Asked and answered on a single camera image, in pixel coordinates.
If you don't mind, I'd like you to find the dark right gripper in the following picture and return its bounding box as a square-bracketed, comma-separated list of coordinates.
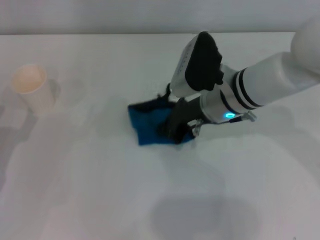
[156, 96, 206, 145]

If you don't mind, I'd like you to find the blue rag with black trim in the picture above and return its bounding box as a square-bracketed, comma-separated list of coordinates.
[127, 84, 199, 147]

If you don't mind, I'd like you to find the white paper cup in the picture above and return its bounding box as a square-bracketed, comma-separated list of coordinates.
[10, 63, 56, 114]

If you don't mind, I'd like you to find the grey cable with metal plug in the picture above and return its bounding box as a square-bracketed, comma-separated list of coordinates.
[224, 111, 257, 125]

